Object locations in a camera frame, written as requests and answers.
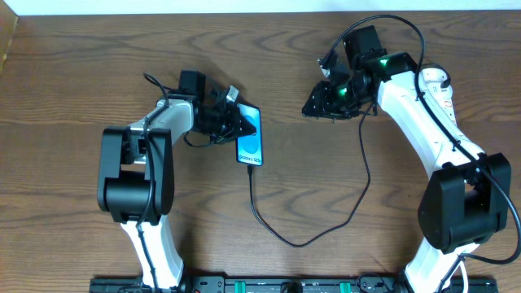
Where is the blue screen Galaxy smartphone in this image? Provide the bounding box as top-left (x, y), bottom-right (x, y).
top-left (236, 103), bottom-right (264, 166)

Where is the white power strip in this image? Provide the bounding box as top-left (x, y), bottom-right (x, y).
top-left (440, 98), bottom-right (457, 125)

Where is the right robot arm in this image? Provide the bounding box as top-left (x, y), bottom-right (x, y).
top-left (302, 26), bottom-right (518, 292)

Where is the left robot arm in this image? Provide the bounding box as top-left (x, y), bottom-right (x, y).
top-left (90, 70), bottom-right (260, 292)

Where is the white USB charger plug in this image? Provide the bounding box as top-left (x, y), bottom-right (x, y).
top-left (421, 68), bottom-right (453, 99)

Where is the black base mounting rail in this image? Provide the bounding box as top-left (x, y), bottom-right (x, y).
top-left (89, 275), bottom-right (498, 293)

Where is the white power strip cord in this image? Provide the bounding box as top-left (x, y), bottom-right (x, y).
top-left (455, 260), bottom-right (470, 293)

